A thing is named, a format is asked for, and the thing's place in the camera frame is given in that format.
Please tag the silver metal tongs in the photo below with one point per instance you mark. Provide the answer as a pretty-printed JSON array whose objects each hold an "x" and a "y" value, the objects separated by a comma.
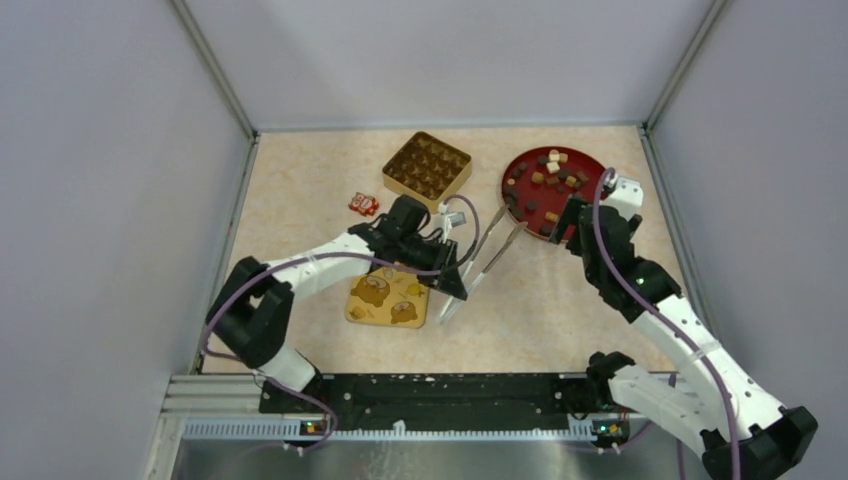
[{"x": 476, "y": 270}]

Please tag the red round plate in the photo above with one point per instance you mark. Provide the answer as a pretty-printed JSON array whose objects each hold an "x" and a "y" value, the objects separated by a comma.
[{"x": 526, "y": 179}]

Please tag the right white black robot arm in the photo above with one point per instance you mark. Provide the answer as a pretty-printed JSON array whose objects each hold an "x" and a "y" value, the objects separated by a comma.
[{"x": 737, "y": 428}]

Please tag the grey aluminium rail frame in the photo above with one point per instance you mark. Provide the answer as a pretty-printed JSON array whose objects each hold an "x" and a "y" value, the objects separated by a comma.
[{"x": 210, "y": 427}]

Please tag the yellow bear tin lid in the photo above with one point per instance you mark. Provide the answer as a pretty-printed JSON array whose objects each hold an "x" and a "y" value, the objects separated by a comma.
[{"x": 388, "y": 298}]

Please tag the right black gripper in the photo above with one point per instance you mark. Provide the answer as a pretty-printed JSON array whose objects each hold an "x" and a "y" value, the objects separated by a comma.
[{"x": 573, "y": 243}]

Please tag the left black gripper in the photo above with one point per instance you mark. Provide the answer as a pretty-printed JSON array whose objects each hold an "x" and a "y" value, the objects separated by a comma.
[{"x": 449, "y": 281}]

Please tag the gold chocolate tin box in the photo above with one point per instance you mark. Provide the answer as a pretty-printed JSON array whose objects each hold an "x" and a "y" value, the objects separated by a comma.
[{"x": 427, "y": 169}]

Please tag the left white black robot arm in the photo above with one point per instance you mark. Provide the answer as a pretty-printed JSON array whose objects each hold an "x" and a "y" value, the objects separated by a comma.
[{"x": 250, "y": 314}]

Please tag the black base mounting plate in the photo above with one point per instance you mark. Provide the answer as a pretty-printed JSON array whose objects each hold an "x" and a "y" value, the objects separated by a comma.
[{"x": 470, "y": 402}]

